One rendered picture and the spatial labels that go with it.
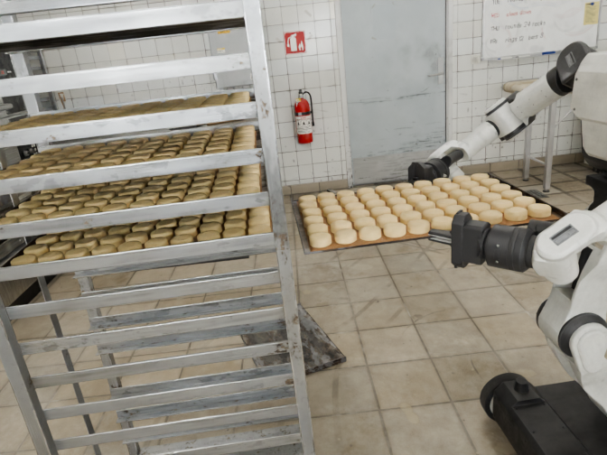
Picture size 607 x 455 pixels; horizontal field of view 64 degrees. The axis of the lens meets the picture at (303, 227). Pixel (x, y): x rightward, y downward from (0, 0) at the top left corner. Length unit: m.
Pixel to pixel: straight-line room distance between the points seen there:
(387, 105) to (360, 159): 0.60
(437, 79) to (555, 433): 3.90
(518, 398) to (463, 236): 0.97
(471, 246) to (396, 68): 4.09
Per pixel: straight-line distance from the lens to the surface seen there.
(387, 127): 5.09
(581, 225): 1.00
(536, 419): 1.90
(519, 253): 1.01
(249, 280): 1.07
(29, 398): 1.28
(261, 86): 0.93
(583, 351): 1.59
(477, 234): 1.05
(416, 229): 1.11
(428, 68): 5.13
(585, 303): 1.57
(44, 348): 1.23
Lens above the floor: 1.42
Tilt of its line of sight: 20 degrees down
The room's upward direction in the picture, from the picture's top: 6 degrees counter-clockwise
